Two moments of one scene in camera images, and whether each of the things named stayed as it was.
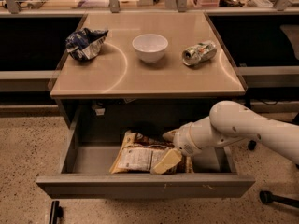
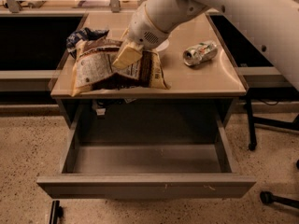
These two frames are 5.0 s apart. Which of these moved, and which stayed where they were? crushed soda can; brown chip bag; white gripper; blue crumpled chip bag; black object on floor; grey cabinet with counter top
Moved: white gripper; brown chip bag
Stayed: black object on floor; grey cabinet with counter top; blue crumpled chip bag; crushed soda can
